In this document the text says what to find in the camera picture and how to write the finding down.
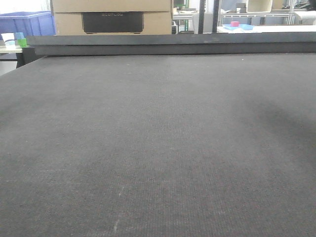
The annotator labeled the blue tray on far table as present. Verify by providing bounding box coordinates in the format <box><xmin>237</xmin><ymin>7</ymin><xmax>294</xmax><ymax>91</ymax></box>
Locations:
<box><xmin>223</xmin><ymin>24</ymin><xmax>254</xmax><ymax>31</ymax></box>

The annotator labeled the blue plastic crate background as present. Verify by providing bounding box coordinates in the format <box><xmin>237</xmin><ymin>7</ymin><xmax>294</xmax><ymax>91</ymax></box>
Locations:
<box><xmin>0</xmin><ymin>11</ymin><xmax>56</xmax><ymax>36</ymax></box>

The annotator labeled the white paper cup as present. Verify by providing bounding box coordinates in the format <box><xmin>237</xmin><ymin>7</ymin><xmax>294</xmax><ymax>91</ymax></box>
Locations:
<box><xmin>1</xmin><ymin>33</ymin><xmax>16</xmax><ymax>49</ymax></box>

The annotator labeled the large cardboard box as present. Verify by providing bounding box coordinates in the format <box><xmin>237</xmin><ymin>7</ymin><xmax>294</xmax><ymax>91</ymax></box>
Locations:
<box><xmin>52</xmin><ymin>0</ymin><xmax>173</xmax><ymax>36</ymax></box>

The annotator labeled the green plastic cup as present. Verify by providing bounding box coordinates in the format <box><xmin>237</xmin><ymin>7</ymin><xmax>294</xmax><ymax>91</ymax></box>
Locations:
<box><xmin>17</xmin><ymin>38</ymin><xmax>27</xmax><ymax>48</ymax></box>

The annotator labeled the pink cube block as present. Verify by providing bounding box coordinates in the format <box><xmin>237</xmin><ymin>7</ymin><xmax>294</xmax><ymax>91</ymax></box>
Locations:
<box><xmin>230</xmin><ymin>21</ymin><xmax>239</xmax><ymax>27</ymax></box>

